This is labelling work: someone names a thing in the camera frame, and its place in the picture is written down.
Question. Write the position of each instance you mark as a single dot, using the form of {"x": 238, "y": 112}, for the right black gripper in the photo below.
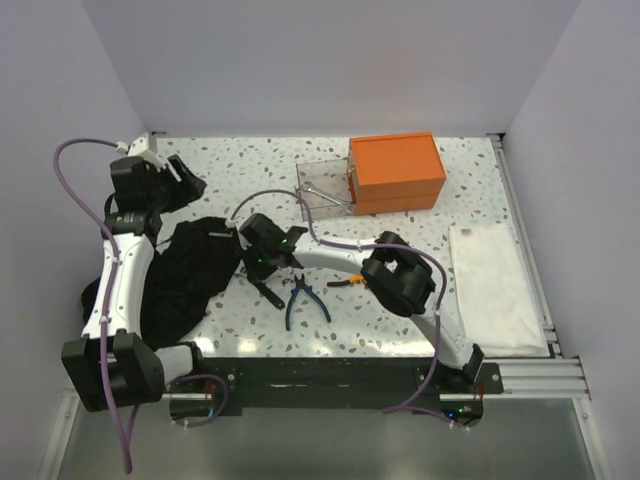
{"x": 257, "y": 273}

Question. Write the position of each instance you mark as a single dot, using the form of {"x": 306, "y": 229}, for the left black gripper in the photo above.
{"x": 188, "y": 189}

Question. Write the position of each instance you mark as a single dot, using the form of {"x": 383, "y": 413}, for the black-handled adjustable wrench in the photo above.
{"x": 265, "y": 291}

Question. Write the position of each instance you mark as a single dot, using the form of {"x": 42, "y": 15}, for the large silver combination wrench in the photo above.
{"x": 311, "y": 188}

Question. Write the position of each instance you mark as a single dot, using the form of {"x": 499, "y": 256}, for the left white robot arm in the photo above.
{"x": 111, "y": 364}

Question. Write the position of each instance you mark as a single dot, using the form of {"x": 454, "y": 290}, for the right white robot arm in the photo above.
{"x": 405, "y": 281}

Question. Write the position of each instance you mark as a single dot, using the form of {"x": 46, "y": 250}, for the orange-black combination pliers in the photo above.
{"x": 352, "y": 280}

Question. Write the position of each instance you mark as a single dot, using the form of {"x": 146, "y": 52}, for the clear acrylic drawer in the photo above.
{"x": 330, "y": 176}

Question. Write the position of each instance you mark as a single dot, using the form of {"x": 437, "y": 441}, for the orange storage box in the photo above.
{"x": 394, "y": 173}

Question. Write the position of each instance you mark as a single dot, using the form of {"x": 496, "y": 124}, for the white folded cloth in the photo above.
{"x": 495, "y": 301}

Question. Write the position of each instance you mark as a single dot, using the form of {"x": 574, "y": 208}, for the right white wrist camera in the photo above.
{"x": 237, "y": 225}

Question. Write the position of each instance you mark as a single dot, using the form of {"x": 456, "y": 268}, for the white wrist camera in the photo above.
{"x": 142, "y": 156}
{"x": 237, "y": 225}

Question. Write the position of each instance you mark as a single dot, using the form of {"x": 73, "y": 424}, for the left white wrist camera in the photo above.
{"x": 142, "y": 156}

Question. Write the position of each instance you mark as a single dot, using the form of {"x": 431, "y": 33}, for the black drawstring fabric bag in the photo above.
{"x": 161, "y": 296}

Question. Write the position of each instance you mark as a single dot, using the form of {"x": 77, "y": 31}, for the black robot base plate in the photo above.
{"x": 307, "y": 383}

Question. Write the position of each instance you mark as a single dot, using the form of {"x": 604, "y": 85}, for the aluminium frame rail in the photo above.
{"x": 550, "y": 378}

